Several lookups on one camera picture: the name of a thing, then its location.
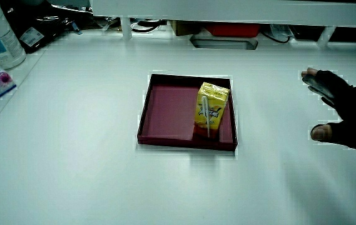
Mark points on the dark red tray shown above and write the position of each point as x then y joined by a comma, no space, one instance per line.
169,112

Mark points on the red box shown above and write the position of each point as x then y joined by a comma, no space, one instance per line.
232,30

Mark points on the white shelf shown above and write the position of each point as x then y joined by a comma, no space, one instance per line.
227,11

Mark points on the black plastic bag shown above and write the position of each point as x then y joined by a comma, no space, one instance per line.
37,25

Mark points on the yellow ice redtea carton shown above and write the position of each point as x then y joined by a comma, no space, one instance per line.
211,107

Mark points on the brown cardboard box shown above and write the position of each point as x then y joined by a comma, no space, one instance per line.
182,27

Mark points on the person's right hand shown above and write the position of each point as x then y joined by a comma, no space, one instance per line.
353,109

